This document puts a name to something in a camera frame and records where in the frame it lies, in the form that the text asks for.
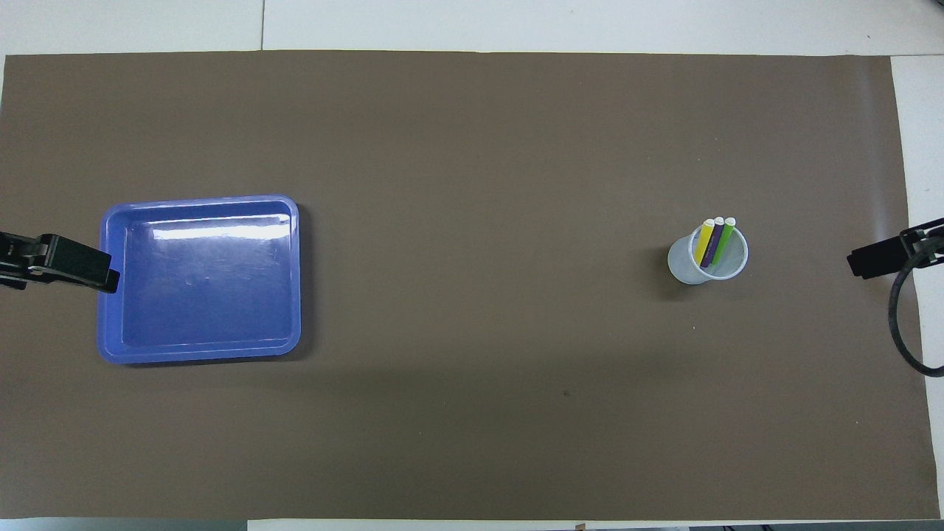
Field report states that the translucent plastic cup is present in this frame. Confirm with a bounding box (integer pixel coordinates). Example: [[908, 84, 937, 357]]
[[667, 221, 749, 285]]

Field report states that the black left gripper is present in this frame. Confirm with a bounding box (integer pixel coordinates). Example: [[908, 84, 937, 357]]
[[0, 232, 120, 294]]

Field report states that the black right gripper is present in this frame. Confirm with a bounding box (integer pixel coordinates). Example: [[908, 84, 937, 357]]
[[847, 218, 944, 280]]

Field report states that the purple marker pen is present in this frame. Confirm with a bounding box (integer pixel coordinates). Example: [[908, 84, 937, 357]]
[[701, 217, 725, 268]]

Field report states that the blue plastic tray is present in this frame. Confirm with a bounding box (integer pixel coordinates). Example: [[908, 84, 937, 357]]
[[97, 195, 302, 366]]

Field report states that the green marker pen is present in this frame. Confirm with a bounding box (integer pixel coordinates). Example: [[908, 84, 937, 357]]
[[712, 217, 737, 265]]

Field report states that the brown table mat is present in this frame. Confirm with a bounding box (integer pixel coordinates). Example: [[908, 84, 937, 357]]
[[0, 50, 941, 521]]

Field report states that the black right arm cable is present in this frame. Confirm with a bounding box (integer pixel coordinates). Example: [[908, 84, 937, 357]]
[[889, 254, 944, 378]]

